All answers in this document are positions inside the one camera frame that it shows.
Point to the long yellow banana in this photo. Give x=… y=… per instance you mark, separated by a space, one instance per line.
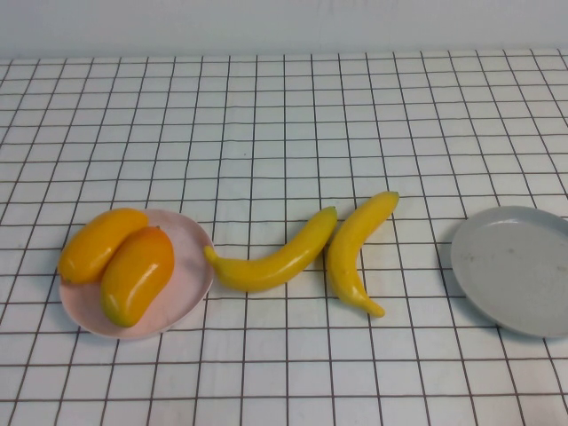
x=270 y=270

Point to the short yellow banana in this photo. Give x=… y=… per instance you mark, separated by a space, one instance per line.
x=350 y=253

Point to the mango with red blush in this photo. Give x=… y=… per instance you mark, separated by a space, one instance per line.
x=137 y=275

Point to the plain yellow mango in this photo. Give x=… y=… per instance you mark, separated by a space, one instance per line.
x=95 y=246

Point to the pink round plate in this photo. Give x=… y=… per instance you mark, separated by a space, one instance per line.
x=186 y=275

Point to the grey round plate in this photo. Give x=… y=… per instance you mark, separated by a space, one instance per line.
x=515 y=275

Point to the white grid tablecloth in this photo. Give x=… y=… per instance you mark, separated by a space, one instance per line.
x=284 y=133

